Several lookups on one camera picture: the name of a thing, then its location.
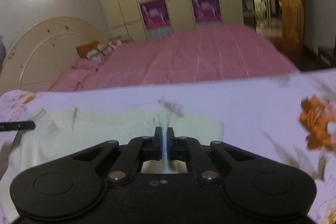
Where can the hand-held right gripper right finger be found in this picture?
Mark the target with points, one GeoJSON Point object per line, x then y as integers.
{"type": "Point", "coordinates": [171, 146]}

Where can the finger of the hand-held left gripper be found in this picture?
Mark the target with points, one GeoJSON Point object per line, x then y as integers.
{"type": "Point", "coordinates": [21, 125]}

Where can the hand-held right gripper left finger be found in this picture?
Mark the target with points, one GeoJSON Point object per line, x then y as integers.
{"type": "Point", "coordinates": [158, 145]}

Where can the white knit sweater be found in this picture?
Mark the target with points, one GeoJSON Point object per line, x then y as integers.
{"type": "Point", "coordinates": [105, 132]}

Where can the cream round headboard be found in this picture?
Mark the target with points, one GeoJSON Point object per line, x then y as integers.
{"type": "Point", "coordinates": [44, 53]}

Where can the floral lilac bed sheet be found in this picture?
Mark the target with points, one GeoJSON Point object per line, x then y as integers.
{"type": "Point", "coordinates": [249, 113]}

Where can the pink striped bed cover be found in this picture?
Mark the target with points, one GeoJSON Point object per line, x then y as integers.
{"type": "Point", "coordinates": [183, 56]}

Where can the orange patterned pillow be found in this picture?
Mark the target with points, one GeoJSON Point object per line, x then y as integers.
{"type": "Point", "coordinates": [98, 50]}

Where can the white stair railing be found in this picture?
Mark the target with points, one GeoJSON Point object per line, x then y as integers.
{"type": "Point", "coordinates": [263, 10]}

